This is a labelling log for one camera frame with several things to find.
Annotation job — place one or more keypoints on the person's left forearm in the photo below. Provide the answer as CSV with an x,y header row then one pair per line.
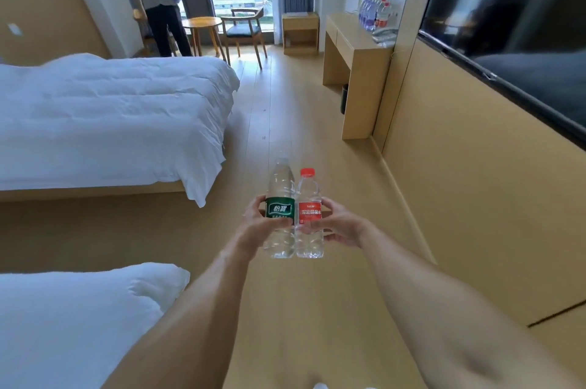
x,y
183,324

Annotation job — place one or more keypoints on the round wooden side table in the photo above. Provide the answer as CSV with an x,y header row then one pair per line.
x,y
201,22

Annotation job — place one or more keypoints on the person's right hand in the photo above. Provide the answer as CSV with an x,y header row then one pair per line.
x,y
348,228

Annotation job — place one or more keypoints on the low wooden cabinet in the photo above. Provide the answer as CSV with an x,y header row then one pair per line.
x,y
300,29

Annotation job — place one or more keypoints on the white telephone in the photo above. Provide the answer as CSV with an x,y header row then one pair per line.
x,y
384,35

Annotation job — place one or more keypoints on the person's right forearm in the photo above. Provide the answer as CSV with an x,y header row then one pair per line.
x,y
467,315

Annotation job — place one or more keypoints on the white wall switch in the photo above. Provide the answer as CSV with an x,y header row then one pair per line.
x,y
14,29

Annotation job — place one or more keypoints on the person's left hand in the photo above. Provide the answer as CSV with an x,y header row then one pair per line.
x,y
254,230

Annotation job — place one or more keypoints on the wooden armchair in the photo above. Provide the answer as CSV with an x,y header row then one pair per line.
x,y
142,31
242,31

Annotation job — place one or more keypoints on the black television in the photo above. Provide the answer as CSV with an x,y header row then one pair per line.
x,y
512,22

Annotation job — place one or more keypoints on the white folded cloth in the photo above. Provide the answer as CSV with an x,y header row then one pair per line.
x,y
297,14

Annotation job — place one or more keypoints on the white bed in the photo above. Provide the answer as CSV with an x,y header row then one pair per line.
x,y
100,123
68,324

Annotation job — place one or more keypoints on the green label water bottle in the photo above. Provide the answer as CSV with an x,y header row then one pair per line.
x,y
280,182

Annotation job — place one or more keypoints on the black trash bin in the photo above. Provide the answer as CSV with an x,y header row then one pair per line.
x,y
344,99

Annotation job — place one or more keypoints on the red cap water bottle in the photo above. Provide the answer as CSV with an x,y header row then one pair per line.
x,y
310,210
381,1
383,17

